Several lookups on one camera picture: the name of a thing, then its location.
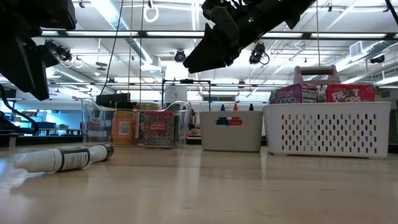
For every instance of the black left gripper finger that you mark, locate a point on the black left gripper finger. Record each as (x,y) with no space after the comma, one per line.
(21,62)

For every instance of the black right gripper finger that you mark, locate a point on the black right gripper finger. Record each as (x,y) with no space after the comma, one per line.
(211,53)

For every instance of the black cap colouring bottle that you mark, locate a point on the black cap colouring bottle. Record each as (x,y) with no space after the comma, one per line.
(251,108)

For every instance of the blue cap colouring bottle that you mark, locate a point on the blue cap colouring bottle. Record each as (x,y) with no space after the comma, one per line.
(222,121)

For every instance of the red cap colouring bottle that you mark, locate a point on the red cap colouring bottle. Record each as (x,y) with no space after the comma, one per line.
(235,121)

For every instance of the tan lid spice jar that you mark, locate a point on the tan lid spice jar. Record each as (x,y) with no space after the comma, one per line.
(147,106)

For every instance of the small pink raisin cereal box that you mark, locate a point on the small pink raisin cereal box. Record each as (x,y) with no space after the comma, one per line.
(289,93)

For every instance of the grey plastic bin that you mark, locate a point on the grey plastic bin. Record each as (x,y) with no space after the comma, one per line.
(231,140)

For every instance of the red paprika spice tin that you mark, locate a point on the red paprika spice tin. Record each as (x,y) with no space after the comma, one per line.
(157,127)

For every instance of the clear plastic bin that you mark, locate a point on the clear plastic bin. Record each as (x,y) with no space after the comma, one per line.
(93,130)

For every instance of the white black dropper bottle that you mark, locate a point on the white black dropper bottle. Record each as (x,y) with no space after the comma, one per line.
(46,160)
(99,153)

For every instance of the white perforated plastic basket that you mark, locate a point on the white perforated plastic basket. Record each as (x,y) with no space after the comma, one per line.
(275,137)

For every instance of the small red cereal box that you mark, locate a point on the small red cereal box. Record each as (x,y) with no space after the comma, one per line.
(351,92)
(321,93)

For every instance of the black lid orange spice jar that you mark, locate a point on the black lid orange spice jar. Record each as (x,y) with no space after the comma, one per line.
(119,130)

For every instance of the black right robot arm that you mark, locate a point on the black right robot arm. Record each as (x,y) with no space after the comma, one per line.
(273,12)

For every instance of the white numbered pillar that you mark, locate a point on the white numbered pillar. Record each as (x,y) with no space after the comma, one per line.
(175,95)

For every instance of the background workbench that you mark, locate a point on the background workbench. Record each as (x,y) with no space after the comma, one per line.
(56,129)

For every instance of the black background monitor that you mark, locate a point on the black background monitor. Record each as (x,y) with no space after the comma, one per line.
(113,98)

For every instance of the black frame stand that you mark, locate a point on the black frame stand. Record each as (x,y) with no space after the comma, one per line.
(186,81)

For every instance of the silver ventilation duct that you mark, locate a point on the silver ventilation duct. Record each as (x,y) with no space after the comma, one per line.
(71,77)

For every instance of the grey ventilation duct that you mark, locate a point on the grey ventilation duct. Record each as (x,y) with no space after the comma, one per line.
(373,48)

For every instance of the small black ceiling camera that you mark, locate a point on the small black ceiling camera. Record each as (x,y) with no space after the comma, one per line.
(377,59)

